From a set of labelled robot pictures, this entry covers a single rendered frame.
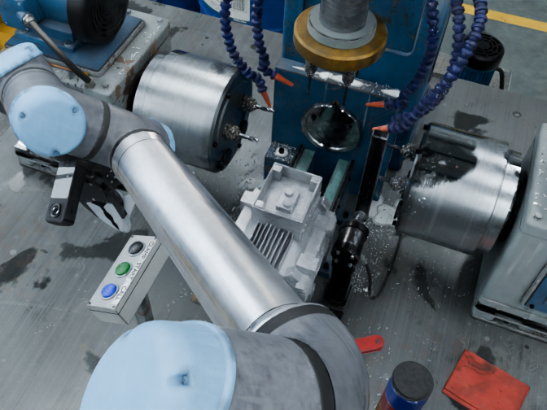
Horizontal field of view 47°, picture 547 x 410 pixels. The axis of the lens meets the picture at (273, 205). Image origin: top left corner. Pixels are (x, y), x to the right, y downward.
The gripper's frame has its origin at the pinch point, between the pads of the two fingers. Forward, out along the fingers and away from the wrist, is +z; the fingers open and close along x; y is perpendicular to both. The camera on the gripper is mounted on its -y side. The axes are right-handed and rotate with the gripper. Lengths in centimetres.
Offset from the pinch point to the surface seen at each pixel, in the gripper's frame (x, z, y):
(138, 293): -3.5, 8.6, -7.7
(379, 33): -39, -7, 46
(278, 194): -21.6, 9.7, 19.2
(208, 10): 90, 48, 170
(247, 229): -16.8, 12.1, 11.7
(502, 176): -60, 22, 37
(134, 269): -2.6, 5.5, -4.7
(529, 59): -34, 137, 240
